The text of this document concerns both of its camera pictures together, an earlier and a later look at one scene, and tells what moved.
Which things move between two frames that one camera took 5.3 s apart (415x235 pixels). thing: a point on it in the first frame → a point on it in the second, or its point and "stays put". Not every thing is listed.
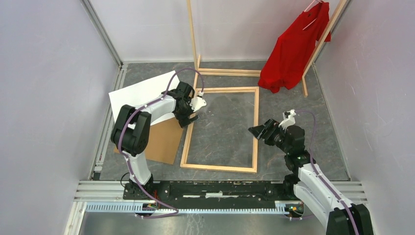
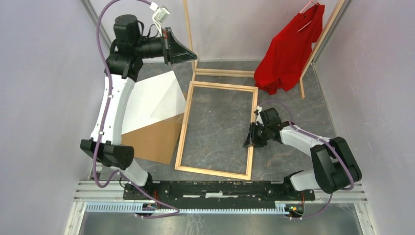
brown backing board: x=163 y=141 stays put
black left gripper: x=184 y=121 → x=178 y=52
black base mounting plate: x=172 y=193 stays put
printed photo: x=144 y=93 stays put
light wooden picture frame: x=249 y=89 → x=178 y=166
